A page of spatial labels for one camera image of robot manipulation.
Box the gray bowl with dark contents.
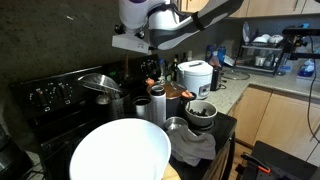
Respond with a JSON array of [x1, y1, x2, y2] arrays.
[[183, 99, 219, 129]]

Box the wood wall cabinet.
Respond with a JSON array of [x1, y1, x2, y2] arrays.
[[176, 0, 320, 19]]

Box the steel ladle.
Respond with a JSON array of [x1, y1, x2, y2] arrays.
[[94, 93, 112, 105]]

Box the small steel cup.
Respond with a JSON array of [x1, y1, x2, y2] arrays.
[[162, 116, 190, 132]]

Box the black hanging cable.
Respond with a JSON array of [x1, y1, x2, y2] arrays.
[[305, 34, 320, 145]]

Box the black stove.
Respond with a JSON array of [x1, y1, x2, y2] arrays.
[[8, 53, 238, 180]]

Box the white rice cooker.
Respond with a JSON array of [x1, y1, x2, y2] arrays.
[[176, 59, 215, 101]]

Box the dark pot with orange handles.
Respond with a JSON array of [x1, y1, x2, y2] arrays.
[[145, 77, 197, 119]]

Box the black stereo camera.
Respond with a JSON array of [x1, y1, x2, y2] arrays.
[[281, 27, 320, 38]]

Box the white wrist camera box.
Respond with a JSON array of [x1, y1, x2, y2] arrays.
[[111, 32, 151, 55]]

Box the gray cloth towel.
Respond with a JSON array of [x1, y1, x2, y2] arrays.
[[166, 124, 218, 167]]

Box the black dish rack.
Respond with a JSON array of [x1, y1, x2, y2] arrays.
[[234, 30, 295, 77]]

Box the clear bottle with blue cap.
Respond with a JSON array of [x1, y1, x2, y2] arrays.
[[158, 57, 168, 81]]

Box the steel cylinder container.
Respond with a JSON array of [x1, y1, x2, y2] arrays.
[[148, 84, 167, 129]]

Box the wood base cabinet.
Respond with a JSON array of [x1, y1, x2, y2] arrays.
[[227, 84, 320, 168]]

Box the steel tumbler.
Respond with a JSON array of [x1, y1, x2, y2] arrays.
[[132, 95, 152, 121]]

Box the black cylinder grinder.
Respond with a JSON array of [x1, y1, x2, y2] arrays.
[[210, 65, 223, 92]]

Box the glass pan lid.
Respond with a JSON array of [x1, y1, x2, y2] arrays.
[[221, 67, 251, 81]]

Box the blue snack bag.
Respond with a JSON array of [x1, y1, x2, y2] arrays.
[[204, 44, 228, 68]]

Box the orange handled tool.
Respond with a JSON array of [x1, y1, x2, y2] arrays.
[[239, 151, 272, 175]]

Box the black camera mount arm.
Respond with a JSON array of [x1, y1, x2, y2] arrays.
[[287, 34, 320, 62]]

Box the black perforated platform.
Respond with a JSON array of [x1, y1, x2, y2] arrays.
[[239, 140, 320, 180]]

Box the dark glass bottle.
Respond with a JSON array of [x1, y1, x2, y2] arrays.
[[169, 53, 180, 82]]

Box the large white mixing bowl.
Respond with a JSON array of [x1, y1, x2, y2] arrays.
[[68, 117, 172, 180]]

